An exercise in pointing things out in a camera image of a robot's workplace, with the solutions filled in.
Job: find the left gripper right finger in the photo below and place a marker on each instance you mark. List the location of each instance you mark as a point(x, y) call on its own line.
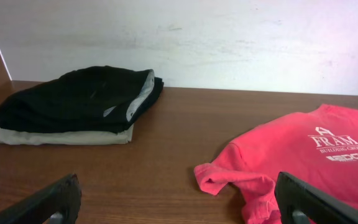
point(300, 202)

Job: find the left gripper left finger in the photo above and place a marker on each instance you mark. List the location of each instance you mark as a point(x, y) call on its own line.
point(59, 201)

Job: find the red printed t-shirt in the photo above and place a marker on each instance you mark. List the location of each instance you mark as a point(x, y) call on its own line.
point(319, 147)

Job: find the folded beige garment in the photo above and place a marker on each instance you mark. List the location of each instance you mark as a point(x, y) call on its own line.
point(86, 138)

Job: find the folded black garment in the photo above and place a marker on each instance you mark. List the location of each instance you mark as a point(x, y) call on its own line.
point(98, 98)

